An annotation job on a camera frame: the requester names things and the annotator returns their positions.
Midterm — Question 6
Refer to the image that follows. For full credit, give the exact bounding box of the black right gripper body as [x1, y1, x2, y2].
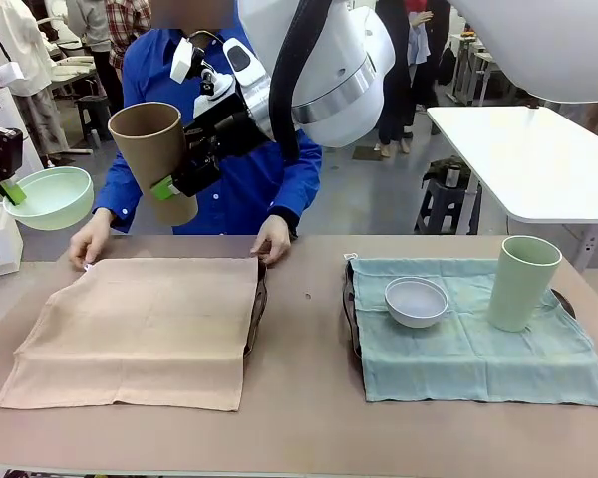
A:
[181, 111, 270, 169]

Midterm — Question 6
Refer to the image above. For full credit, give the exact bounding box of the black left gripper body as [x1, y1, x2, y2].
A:
[0, 118, 25, 186]

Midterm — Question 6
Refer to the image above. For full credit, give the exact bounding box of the tall brown cup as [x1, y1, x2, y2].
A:
[107, 102, 200, 228]

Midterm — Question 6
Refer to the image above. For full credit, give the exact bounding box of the light green bowl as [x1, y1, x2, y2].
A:
[2, 165, 96, 232]

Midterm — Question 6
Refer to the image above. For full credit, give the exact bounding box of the beige cloth mat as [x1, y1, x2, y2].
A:
[0, 257, 260, 413]

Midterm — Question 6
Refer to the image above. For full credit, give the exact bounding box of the white bowl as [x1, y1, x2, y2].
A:
[384, 276, 450, 330]

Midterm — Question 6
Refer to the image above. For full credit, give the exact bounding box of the tall light green cup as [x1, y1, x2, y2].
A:
[486, 235, 563, 334]

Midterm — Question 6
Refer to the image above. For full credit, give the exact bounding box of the teal cloth mat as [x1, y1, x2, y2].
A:
[350, 253, 598, 410]

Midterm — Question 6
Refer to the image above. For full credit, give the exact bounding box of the person's left forearm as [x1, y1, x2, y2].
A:
[266, 163, 324, 236]

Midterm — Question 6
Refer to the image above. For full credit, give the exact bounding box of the person's right forearm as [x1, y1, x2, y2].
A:
[93, 166, 146, 233]

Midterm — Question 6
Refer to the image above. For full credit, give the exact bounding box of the dark brown serving tray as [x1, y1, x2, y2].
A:
[242, 259, 270, 360]
[343, 257, 364, 360]

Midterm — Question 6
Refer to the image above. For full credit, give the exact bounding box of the person's right hand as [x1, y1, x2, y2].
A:
[69, 208, 114, 271]

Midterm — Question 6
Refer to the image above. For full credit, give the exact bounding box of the person's left hand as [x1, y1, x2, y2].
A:
[250, 214, 293, 265]

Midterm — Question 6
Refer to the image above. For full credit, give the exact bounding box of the person in blue shirt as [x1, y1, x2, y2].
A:
[93, 0, 324, 237]

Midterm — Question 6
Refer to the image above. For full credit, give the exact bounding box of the black plastic stool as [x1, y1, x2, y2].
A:
[76, 95, 117, 141]

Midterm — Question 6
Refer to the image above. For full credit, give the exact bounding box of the white cluttered background table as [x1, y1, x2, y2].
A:
[48, 53, 99, 92]

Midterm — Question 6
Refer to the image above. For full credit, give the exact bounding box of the person in red plaid shirt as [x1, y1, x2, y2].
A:
[104, 0, 153, 72]

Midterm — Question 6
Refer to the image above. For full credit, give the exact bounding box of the person in black clothes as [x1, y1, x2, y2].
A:
[376, 0, 452, 150]

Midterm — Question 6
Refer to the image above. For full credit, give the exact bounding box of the green camouflage bundle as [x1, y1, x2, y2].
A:
[422, 155, 473, 189]

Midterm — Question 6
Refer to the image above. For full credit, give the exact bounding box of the dark grey plastic stool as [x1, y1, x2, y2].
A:
[415, 176, 483, 236]

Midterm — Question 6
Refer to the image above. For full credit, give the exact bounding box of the white side table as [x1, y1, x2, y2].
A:
[426, 105, 598, 224]

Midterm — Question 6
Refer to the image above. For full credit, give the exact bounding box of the black braided cable bundle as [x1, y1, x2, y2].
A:
[268, 0, 341, 164]

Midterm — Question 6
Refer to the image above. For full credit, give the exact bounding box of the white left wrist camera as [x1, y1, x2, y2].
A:
[0, 60, 24, 92]

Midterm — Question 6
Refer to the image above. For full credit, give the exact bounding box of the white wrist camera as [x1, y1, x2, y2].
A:
[0, 60, 24, 92]
[169, 36, 197, 85]

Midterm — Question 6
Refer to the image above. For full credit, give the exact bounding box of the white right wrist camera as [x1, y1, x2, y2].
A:
[169, 36, 197, 85]

